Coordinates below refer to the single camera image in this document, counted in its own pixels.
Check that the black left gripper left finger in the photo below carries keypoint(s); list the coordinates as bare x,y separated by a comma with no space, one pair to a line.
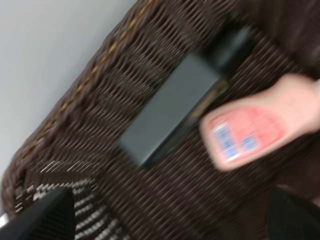
50,218

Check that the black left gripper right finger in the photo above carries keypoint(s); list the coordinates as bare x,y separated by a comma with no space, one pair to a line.
291,217

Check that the pink bottle white cap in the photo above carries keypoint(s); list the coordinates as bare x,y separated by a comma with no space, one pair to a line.
249,128

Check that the dark green pump bottle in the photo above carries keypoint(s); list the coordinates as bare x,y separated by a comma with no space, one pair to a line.
177,106

